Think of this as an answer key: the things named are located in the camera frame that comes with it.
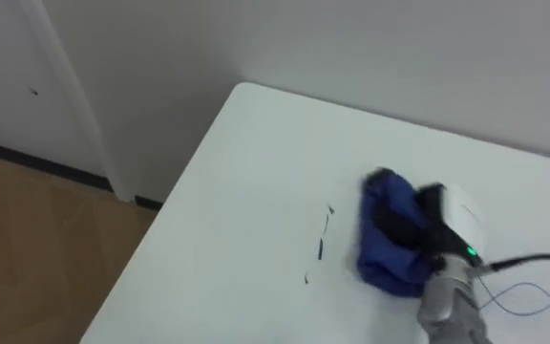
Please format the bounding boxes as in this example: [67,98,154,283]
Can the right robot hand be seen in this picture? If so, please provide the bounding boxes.
[372,182,487,272]

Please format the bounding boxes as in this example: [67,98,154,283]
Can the blue cleaning cloth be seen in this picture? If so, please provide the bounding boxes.
[354,166,434,299]

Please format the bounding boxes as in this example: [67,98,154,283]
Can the white desk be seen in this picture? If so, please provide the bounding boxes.
[79,81,550,344]

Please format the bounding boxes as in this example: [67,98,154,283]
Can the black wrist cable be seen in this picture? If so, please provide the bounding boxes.
[488,253,550,272]

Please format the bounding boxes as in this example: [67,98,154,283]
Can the thin blue wire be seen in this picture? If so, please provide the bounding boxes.
[476,276,550,322]

